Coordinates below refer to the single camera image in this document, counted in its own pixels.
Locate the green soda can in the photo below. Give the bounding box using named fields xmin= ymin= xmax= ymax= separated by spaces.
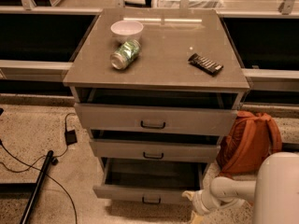
xmin=110 ymin=39 xmax=141 ymax=70

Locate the grey drawer cabinet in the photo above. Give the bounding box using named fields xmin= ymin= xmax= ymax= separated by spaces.
xmin=63 ymin=7 xmax=251 ymax=110

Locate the black power adapter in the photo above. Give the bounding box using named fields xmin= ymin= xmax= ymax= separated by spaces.
xmin=64 ymin=130 xmax=78 ymax=146

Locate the grey middle drawer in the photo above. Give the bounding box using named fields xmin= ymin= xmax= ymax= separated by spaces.
xmin=90 ymin=140 xmax=219 ymax=163

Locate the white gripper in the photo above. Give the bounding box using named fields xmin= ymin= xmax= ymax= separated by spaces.
xmin=181 ymin=189 xmax=245 ymax=224

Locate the grey drawer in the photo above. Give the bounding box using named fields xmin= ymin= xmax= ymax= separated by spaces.
xmin=90 ymin=140 xmax=219 ymax=163
xmin=93 ymin=158 xmax=206 ymax=204
xmin=75 ymin=104 xmax=236 ymax=136

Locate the black metal bar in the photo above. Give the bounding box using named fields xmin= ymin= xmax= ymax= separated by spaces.
xmin=20 ymin=150 xmax=53 ymax=224

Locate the white bowl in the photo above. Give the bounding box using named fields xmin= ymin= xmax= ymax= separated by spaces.
xmin=110 ymin=21 xmax=144 ymax=43

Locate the black snack bar packet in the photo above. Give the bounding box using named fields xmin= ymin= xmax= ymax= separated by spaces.
xmin=188 ymin=53 xmax=223 ymax=76

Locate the black cable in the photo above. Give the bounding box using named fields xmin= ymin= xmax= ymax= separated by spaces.
xmin=0 ymin=112 xmax=78 ymax=224

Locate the grey bottom drawer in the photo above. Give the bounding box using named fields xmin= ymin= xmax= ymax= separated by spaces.
xmin=93 ymin=158 xmax=206 ymax=204

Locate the orange backpack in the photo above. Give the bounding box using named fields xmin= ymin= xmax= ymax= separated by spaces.
xmin=216 ymin=111 xmax=282 ymax=178

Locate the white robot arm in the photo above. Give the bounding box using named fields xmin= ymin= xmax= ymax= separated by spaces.
xmin=182 ymin=152 xmax=299 ymax=224

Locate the grey top drawer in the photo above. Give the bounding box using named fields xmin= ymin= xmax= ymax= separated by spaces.
xmin=75 ymin=104 xmax=236 ymax=136

